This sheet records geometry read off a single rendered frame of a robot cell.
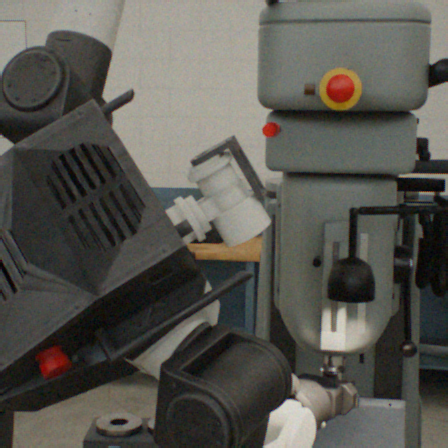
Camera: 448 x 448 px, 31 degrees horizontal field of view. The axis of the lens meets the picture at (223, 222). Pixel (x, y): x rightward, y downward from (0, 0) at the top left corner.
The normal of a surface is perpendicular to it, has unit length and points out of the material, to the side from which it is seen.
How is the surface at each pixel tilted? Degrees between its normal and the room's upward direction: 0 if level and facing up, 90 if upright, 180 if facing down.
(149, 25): 90
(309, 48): 90
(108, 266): 64
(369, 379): 90
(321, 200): 90
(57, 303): 74
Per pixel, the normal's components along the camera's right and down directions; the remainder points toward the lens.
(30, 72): -0.25, -0.27
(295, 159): -0.15, 0.13
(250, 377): 0.53, -0.68
